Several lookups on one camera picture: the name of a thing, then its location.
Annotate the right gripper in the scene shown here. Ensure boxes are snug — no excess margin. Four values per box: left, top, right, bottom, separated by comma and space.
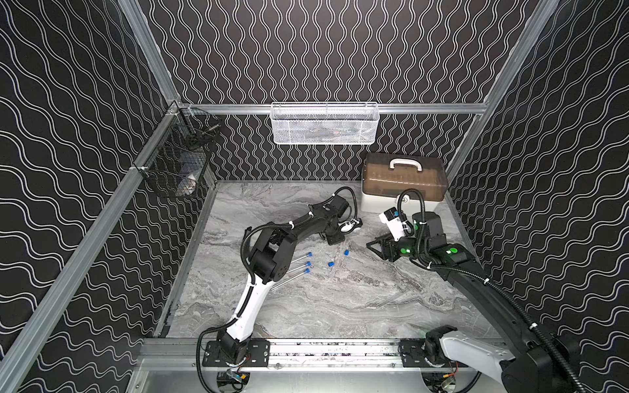
366, 229, 428, 263

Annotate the clear test tube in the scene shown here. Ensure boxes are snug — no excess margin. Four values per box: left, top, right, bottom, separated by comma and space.
271, 269, 311, 291
291, 252, 309, 264
288, 263, 312, 273

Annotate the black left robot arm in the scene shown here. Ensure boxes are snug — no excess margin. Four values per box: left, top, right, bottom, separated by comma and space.
195, 186, 363, 367

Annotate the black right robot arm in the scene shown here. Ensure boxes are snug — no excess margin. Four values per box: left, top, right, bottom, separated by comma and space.
367, 188, 586, 392

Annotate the white box brown lid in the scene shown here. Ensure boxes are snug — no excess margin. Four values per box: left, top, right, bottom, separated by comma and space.
360, 152, 449, 214

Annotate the white mesh wall basket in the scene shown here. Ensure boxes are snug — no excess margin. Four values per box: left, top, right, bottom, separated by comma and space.
270, 102, 380, 145

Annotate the black wire wall basket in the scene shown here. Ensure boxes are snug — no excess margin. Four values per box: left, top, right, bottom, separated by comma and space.
139, 107, 224, 200

